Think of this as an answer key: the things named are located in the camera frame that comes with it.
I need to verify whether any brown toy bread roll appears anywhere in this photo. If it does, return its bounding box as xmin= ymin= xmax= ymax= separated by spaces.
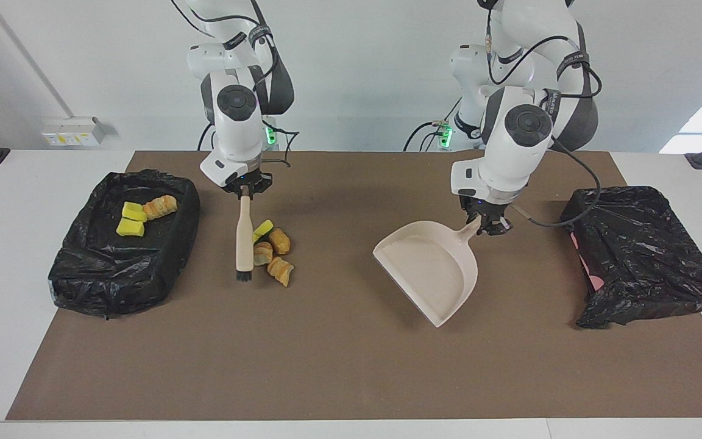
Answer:
xmin=268 ymin=228 xmax=291 ymax=255

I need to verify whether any beige plastic dustpan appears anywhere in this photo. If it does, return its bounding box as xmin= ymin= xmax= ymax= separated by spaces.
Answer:
xmin=373 ymin=216 xmax=483 ymax=328

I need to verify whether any pale-sided toy croissant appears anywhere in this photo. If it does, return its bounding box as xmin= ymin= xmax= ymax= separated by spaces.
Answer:
xmin=142 ymin=195 xmax=179 ymax=221

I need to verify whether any pink plastic bin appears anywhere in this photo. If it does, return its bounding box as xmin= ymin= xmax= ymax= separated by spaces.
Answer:
xmin=569 ymin=229 xmax=605 ymax=292

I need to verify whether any black plastic trash bag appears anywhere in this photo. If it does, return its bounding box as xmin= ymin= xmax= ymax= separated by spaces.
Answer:
xmin=560 ymin=186 xmax=702 ymax=330
xmin=48 ymin=170 xmax=200 ymax=319

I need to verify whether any brown table mat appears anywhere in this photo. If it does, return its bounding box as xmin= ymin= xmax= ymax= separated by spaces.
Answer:
xmin=5 ymin=151 xmax=702 ymax=421

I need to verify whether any black right base cable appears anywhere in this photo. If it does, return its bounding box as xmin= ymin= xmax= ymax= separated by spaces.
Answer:
xmin=197 ymin=121 xmax=218 ymax=151

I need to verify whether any black base cable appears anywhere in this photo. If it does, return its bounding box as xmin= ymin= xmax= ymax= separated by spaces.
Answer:
xmin=197 ymin=121 xmax=218 ymax=151
xmin=403 ymin=119 xmax=452 ymax=152

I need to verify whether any black left base cable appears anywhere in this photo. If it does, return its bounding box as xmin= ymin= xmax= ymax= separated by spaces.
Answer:
xmin=403 ymin=119 xmax=452 ymax=152

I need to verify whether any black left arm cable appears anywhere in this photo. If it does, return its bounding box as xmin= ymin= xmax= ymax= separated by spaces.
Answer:
xmin=486 ymin=24 xmax=603 ymax=229

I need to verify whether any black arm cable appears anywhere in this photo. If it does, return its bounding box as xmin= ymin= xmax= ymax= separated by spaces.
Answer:
xmin=171 ymin=0 xmax=299 ymax=168
xmin=486 ymin=24 xmax=603 ymax=229

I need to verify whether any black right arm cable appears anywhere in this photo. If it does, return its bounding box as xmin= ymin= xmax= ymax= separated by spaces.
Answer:
xmin=171 ymin=0 xmax=299 ymax=168

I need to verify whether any white wall outlet box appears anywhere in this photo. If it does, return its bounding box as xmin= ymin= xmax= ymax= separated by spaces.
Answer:
xmin=41 ymin=117 xmax=106 ymax=147

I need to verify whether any white wall cable conduit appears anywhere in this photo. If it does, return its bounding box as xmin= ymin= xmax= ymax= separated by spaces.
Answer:
xmin=0 ymin=0 xmax=76 ymax=120

